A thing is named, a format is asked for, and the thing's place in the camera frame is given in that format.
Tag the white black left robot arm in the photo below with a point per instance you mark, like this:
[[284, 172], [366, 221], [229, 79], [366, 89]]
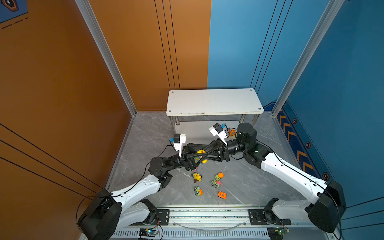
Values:
[[109, 211]]

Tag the yellow pikachu toy figure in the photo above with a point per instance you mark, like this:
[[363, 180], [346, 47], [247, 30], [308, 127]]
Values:
[[197, 177]]

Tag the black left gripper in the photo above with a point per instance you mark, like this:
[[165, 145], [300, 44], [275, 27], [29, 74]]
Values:
[[186, 161]]

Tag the orange dragon toy figure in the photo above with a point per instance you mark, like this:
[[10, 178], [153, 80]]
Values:
[[232, 132]]

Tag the green orange toy car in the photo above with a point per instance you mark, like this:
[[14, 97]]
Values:
[[198, 191]]

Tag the white two-tier shelf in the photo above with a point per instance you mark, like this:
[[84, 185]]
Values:
[[198, 103]]

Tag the right aluminium corner post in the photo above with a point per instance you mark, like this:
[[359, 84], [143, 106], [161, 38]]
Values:
[[318, 34]]

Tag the left aluminium corner post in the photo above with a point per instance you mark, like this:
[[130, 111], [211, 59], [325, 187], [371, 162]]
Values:
[[101, 42]]

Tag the right green circuit board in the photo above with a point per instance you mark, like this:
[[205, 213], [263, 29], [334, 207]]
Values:
[[278, 233]]

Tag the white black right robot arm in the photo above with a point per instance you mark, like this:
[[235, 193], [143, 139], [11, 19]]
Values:
[[324, 203]]

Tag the green circuit board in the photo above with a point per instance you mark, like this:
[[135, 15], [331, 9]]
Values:
[[148, 233], [278, 233]]

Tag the aluminium corner post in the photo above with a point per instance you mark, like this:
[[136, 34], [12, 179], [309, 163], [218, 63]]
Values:
[[318, 34], [101, 42]]

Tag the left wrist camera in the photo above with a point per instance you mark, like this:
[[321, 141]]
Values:
[[177, 141]]

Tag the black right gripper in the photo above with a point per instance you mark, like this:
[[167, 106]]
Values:
[[223, 154]]

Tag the orange green toy truck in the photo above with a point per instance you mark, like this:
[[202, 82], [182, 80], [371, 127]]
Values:
[[219, 176]]

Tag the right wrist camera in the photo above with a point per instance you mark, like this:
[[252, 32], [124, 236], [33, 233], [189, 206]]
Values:
[[219, 131]]

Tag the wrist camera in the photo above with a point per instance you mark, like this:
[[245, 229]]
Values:
[[219, 131], [177, 141]]

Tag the green pink toy car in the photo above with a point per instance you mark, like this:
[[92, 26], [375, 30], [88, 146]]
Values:
[[216, 183]]

